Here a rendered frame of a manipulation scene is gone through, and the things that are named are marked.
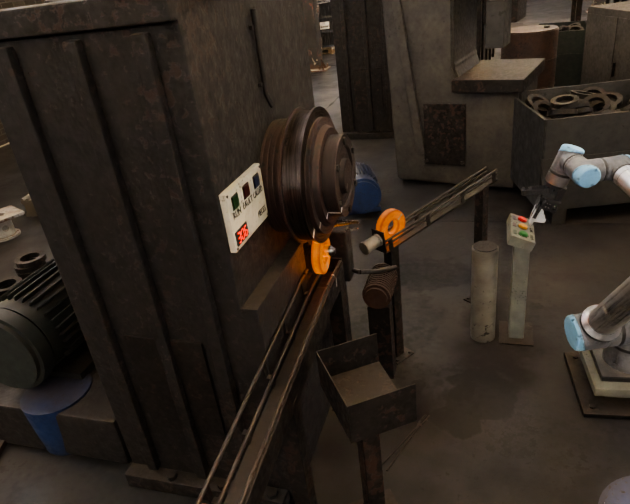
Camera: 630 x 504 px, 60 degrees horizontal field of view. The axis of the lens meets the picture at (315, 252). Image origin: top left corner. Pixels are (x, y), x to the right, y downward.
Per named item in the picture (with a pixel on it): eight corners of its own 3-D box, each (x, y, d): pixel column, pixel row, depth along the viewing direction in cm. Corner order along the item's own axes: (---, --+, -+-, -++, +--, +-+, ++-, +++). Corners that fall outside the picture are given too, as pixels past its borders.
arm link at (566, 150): (570, 149, 214) (558, 139, 222) (555, 177, 221) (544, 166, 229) (591, 153, 216) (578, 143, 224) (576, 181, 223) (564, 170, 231)
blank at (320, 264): (308, 248, 196) (317, 248, 195) (318, 224, 208) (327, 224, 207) (314, 282, 205) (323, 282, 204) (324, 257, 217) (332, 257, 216)
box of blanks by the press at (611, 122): (536, 227, 376) (544, 115, 340) (502, 184, 449) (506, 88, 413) (693, 212, 368) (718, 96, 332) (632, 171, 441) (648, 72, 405)
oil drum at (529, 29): (497, 118, 616) (500, 33, 574) (497, 104, 665) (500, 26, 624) (555, 116, 598) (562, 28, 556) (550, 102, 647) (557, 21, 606)
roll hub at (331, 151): (346, 161, 206) (337, 229, 197) (328, 118, 181) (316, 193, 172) (361, 160, 205) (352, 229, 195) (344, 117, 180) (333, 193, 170)
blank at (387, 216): (387, 248, 248) (392, 250, 245) (369, 230, 237) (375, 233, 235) (405, 219, 250) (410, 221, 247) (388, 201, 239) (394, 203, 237)
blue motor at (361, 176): (344, 223, 418) (340, 180, 402) (337, 195, 468) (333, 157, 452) (384, 217, 418) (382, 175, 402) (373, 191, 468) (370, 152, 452)
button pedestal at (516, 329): (498, 347, 270) (504, 235, 241) (499, 319, 290) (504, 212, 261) (533, 349, 265) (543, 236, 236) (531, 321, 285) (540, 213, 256)
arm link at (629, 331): (661, 349, 220) (669, 313, 212) (619, 355, 219) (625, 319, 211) (638, 327, 233) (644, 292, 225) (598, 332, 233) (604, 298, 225)
